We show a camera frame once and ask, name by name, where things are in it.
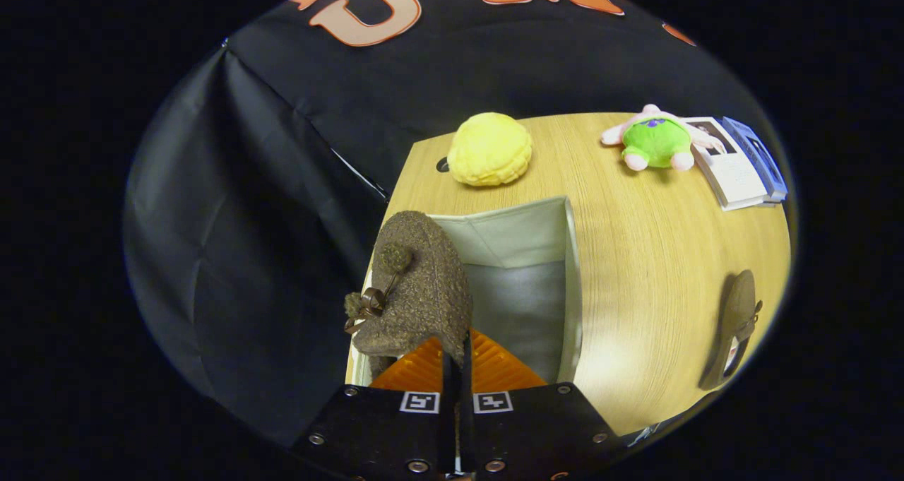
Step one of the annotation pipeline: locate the blue book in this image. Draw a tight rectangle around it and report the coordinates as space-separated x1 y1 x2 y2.
722 117 788 205

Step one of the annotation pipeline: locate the yellow round plush toy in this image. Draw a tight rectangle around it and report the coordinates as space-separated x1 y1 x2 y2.
447 112 534 187

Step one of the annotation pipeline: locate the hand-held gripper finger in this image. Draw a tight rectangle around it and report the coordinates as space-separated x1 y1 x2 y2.
458 328 628 481
292 336 454 481

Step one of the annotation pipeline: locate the brown fuzzy shoe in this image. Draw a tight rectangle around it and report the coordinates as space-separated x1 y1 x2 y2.
344 210 474 379
699 269 763 391

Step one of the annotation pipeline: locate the white book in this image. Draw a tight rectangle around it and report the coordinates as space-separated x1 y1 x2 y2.
682 117 767 212

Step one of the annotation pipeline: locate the green and pink plush toy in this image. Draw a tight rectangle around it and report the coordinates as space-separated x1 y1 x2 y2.
600 105 714 172

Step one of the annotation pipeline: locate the grey fabric storage box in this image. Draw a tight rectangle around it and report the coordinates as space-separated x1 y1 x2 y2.
346 196 583 386

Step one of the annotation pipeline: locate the black backdrop cloth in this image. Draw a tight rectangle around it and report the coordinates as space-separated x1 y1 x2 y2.
124 0 778 446

